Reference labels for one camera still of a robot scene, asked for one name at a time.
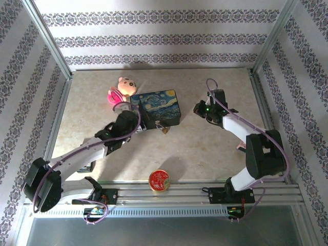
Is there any Starry Night print tin box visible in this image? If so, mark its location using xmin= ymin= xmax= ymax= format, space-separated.
xmin=130 ymin=89 xmax=183 ymax=130

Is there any pink plush toy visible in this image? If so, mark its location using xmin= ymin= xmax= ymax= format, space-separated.
xmin=107 ymin=76 xmax=140 ymax=106

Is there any red round tin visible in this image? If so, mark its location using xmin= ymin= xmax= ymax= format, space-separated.
xmin=148 ymin=169 xmax=171 ymax=192

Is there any small circuit board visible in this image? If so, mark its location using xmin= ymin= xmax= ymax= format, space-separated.
xmin=84 ymin=207 xmax=106 ymax=215
xmin=227 ymin=207 xmax=245 ymax=218

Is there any grey metal panel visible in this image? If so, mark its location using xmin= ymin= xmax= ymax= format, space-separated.
xmin=25 ymin=217 xmax=303 ymax=246

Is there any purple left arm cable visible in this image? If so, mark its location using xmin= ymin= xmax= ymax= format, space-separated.
xmin=32 ymin=101 xmax=144 ymax=226

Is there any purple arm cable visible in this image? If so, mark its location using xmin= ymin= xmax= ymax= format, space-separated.
xmin=32 ymin=101 xmax=144 ymax=226
xmin=206 ymin=78 xmax=292 ymax=223

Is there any aluminium side rail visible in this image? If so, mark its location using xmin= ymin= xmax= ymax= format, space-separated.
xmin=42 ymin=78 xmax=74 ymax=180
xmin=249 ymin=70 xmax=292 ymax=183

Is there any aluminium frame rail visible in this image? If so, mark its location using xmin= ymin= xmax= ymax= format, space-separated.
xmin=24 ymin=180 xmax=303 ymax=206

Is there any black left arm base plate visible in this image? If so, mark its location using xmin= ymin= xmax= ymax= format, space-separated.
xmin=71 ymin=188 xmax=119 ymax=206

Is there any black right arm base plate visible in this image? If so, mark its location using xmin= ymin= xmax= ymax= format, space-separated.
xmin=209 ymin=187 xmax=256 ymax=204

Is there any slotted grey cable duct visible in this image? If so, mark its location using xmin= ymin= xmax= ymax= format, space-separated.
xmin=33 ymin=206 xmax=229 ymax=218

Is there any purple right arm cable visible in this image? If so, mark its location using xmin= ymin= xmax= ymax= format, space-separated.
xmin=206 ymin=78 xmax=292 ymax=223

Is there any aluminium frame post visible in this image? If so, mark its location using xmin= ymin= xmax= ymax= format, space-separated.
xmin=22 ymin=0 xmax=74 ymax=80
xmin=251 ymin=0 xmax=300 ymax=75

